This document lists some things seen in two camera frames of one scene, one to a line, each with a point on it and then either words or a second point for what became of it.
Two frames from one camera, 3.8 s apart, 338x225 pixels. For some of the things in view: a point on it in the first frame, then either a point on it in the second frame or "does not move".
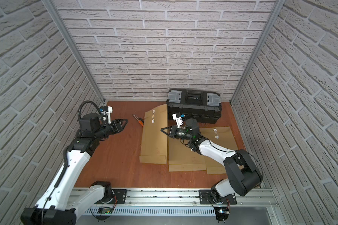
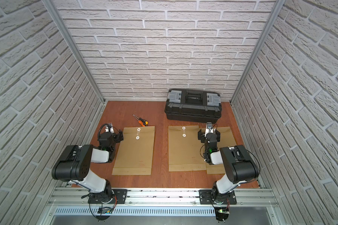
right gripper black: [173, 132] → [202, 137]
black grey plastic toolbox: [205, 106] does not move
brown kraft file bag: [154, 144] → [134, 154]
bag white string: [153, 116] → [137, 137]
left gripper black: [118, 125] → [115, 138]
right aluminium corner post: [256, 51] does not move
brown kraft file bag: [181, 158] does not move
